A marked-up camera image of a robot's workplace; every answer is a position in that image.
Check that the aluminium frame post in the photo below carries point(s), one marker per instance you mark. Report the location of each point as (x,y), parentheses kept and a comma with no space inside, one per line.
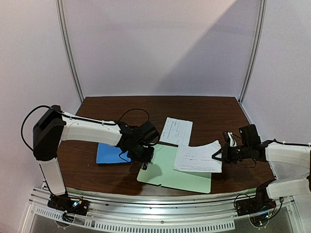
(68,51)
(254,49)

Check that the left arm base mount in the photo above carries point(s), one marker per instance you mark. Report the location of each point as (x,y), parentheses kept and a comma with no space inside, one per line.
(69,206)

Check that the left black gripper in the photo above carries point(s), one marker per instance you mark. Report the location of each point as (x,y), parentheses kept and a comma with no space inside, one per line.
(148,158)

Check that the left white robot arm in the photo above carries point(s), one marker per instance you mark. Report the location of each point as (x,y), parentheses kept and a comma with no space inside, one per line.
(56,126)

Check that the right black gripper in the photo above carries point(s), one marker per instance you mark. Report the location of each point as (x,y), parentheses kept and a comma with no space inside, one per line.
(225,154)

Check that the left aluminium frame post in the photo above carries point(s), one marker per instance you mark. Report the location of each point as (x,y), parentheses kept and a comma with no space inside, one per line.
(68,51)

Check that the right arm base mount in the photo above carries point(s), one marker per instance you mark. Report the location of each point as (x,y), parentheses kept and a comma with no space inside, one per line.
(260,208)

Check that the green clipboard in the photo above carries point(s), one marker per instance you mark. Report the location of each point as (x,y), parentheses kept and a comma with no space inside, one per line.
(160,172)

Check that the right aluminium frame post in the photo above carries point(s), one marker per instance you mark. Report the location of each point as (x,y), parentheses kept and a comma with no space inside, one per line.
(254,49)

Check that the blue folder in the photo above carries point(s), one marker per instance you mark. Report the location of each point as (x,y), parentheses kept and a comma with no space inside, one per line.
(107,154)

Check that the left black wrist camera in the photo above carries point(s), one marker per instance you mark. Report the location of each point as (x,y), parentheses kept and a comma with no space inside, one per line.
(149,133)

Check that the aluminium front rail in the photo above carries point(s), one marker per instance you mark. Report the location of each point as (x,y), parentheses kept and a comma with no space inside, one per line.
(113,213)

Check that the white paper sheets stack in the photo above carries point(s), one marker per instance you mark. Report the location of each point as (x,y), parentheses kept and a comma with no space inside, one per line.
(198,159)

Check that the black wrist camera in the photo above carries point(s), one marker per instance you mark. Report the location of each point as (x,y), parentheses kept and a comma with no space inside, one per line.
(248,135)
(149,133)

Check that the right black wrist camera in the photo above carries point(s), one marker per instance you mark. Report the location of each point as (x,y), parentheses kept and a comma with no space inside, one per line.
(248,135)

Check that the white paper sheet far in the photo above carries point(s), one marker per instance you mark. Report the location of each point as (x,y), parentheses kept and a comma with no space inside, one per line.
(176,132)

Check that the metal clipboard clip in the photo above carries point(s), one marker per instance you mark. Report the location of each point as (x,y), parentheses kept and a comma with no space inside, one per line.
(144,166)

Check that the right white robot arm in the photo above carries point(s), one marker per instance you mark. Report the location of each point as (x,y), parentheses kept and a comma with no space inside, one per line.
(290,163)

